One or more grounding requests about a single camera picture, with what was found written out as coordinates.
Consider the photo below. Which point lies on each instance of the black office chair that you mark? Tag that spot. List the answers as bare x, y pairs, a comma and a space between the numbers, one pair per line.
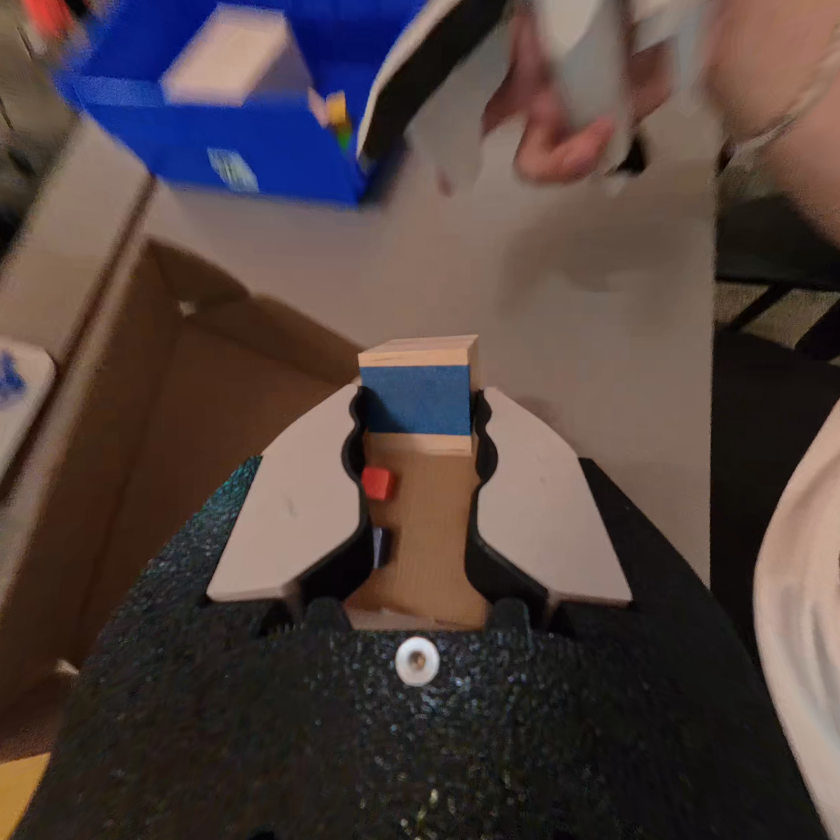
774, 262

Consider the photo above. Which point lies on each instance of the blue plastic bin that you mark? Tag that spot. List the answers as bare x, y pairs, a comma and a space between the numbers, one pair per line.
197, 151

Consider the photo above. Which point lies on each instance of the person's right forearm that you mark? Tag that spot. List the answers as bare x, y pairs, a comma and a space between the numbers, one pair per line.
774, 52

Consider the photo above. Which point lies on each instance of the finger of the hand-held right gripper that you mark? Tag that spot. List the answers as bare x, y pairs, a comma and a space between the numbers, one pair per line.
420, 59

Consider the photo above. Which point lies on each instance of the wooden cube with blue face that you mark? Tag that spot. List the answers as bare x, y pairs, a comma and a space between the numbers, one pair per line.
417, 400

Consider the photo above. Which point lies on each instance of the blue clips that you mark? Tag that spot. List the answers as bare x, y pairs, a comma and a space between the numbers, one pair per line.
10, 377

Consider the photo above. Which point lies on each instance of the orange cone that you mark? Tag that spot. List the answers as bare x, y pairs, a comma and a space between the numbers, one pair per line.
49, 16

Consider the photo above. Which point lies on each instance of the white cardboard box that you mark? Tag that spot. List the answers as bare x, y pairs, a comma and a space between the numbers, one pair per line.
216, 426
229, 59

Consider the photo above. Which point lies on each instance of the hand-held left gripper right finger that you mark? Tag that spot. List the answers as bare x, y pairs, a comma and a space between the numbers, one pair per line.
544, 518

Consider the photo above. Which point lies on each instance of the person's right hand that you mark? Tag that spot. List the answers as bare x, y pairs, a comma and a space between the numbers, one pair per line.
558, 154

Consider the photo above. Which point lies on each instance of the red cube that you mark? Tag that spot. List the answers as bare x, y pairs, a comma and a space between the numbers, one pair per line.
379, 482

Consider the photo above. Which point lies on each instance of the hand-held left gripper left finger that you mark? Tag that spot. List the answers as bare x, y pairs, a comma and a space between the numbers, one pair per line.
289, 518

